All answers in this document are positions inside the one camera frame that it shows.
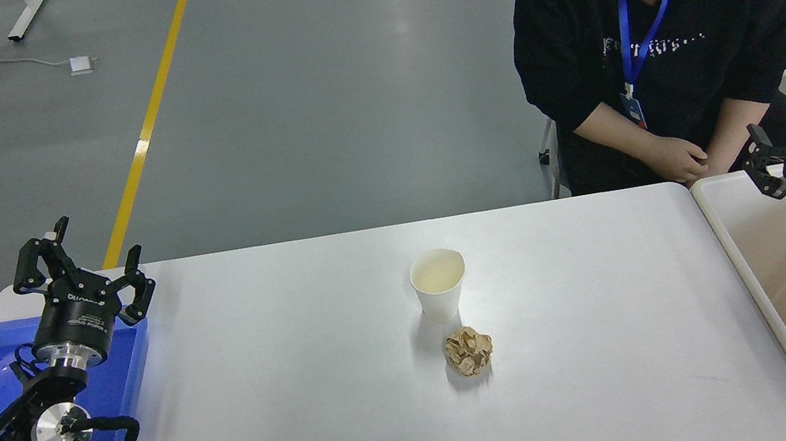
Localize white floor cable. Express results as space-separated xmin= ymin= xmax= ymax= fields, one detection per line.
xmin=0 ymin=37 xmax=72 ymax=80

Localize grey office chair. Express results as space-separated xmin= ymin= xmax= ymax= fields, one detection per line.
xmin=528 ymin=55 xmax=786 ymax=200

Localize person's right hand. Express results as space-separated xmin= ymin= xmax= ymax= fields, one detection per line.
xmin=637 ymin=128 xmax=713 ymax=192

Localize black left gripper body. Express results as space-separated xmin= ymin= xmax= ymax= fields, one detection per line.
xmin=22 ymin=268 xmax=124 ymax=364

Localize person's left hand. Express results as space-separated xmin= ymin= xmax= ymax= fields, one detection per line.
xmin=684 ymin=157 xmax=733 ymax=188

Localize blue lanyard with badge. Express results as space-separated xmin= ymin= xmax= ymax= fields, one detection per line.
xmin=604 ymin=0 xmax=732 ymax=133

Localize tan paper ball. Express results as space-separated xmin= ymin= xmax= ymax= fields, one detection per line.
xmin=440 ymin=322 xmax=498 ymax=381

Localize white paper cup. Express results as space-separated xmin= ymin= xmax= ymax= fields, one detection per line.
xmin=406 ymin=244 xmax=474 ymax=327

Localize white table leg foot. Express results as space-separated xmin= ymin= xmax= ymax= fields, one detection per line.
xmin=1 ymin=0 xmax=59 ymax=43

